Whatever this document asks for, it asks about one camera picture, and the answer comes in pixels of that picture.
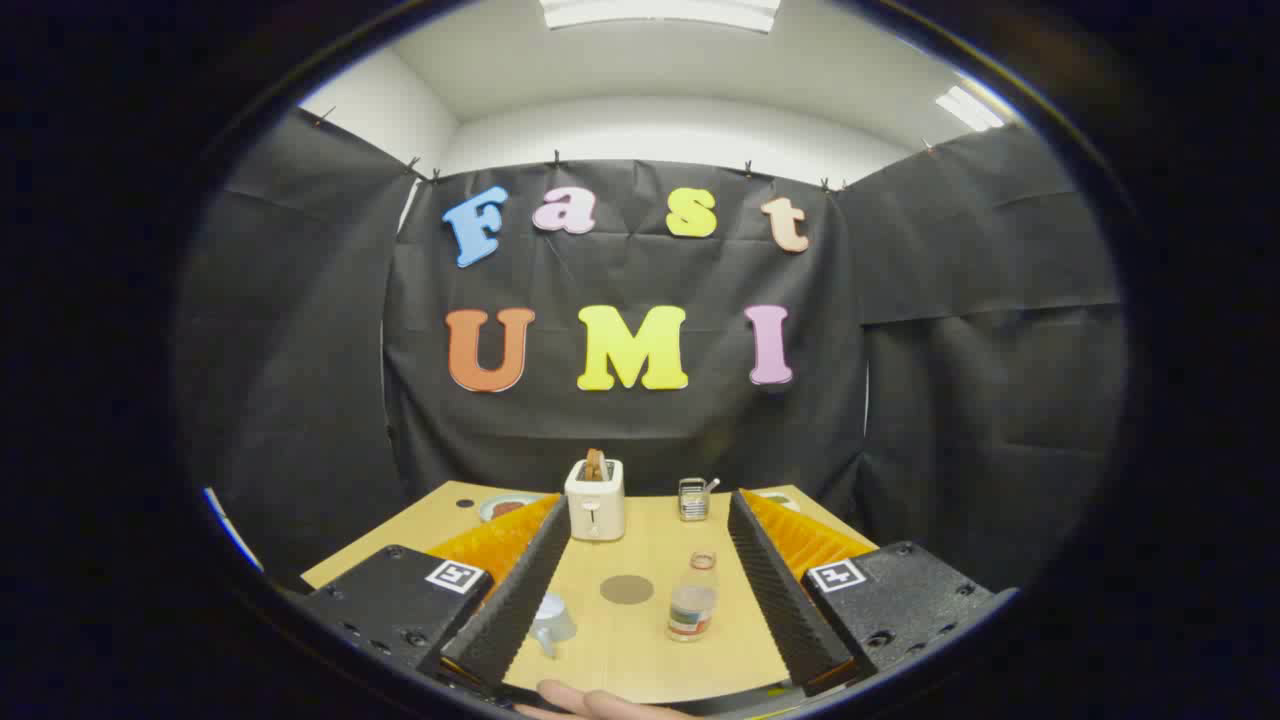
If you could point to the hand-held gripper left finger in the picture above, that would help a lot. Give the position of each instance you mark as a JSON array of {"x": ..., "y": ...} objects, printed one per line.
[{"x": 520, "y": 590}]

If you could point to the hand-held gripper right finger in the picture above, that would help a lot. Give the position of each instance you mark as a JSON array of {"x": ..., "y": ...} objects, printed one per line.
[{"x": 780, "y": 590}]

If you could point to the white cup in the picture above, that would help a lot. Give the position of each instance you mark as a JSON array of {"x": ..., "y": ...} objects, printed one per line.
[{"x": 553, "y": 620}]

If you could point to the clear plastic juice bottle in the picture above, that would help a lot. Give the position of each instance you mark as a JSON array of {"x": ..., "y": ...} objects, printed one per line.
[{"x": 692, "y": 605}]

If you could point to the round brown coaster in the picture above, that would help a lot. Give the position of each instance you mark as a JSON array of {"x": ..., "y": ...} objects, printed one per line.
[{"x": 626, "y": 589}]

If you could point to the pale green plate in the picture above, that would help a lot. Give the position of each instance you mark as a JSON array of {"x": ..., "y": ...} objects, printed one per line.
[{"x": 487, "y": 510}]

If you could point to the white toaster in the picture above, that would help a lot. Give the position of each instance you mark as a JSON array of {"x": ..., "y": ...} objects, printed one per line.
[{"x": 595, "y": 510}]

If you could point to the wooden table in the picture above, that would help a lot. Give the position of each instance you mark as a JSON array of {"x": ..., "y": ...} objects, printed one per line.
[{"x": 650, "y": 545}]

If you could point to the brown toast slice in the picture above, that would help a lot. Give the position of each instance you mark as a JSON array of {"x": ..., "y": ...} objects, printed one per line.
[{"x": 595, "y": 465}]

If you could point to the small ceiling light panel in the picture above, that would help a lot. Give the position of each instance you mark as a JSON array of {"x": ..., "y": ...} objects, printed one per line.
[{"x": 968, "y": 108}]

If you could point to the long ceiling light panel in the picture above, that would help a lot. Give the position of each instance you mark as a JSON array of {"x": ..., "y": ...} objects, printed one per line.
[{"x": 660, "y": 12}]

